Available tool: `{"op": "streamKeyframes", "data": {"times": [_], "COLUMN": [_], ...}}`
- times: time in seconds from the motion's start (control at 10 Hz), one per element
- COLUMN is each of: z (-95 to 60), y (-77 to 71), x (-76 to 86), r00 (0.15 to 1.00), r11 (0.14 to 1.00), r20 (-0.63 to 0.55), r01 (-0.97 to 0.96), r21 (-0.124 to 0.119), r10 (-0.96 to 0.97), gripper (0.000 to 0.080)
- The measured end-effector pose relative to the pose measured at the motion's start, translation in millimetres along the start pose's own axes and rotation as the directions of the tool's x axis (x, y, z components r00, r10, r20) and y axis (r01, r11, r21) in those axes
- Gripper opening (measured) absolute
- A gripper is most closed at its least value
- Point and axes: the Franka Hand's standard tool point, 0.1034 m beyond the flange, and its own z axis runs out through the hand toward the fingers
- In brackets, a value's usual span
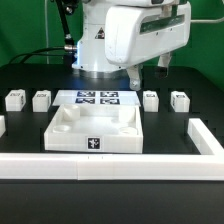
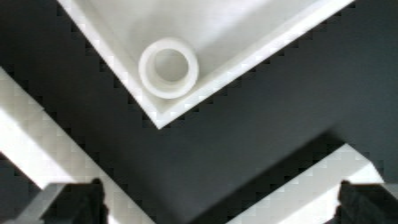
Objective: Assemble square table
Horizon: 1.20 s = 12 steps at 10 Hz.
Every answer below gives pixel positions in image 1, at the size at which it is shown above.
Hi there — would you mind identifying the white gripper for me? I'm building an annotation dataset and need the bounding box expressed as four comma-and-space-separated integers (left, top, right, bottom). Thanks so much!
105, 2, 191, 91

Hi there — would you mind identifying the white square table top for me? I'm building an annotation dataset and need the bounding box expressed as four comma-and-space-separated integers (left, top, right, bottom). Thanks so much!
44, 104, 143, 154

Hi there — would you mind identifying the white sheet with markers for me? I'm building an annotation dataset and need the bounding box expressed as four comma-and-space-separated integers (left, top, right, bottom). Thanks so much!
53, 90, 140, 106

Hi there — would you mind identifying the white U-shaped obstacle fence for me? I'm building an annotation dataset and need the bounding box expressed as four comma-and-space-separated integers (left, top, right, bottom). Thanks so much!
0, 118, 224, 181

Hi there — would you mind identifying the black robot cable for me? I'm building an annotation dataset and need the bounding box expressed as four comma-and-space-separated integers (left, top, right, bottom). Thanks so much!
7, 0, 78, 65

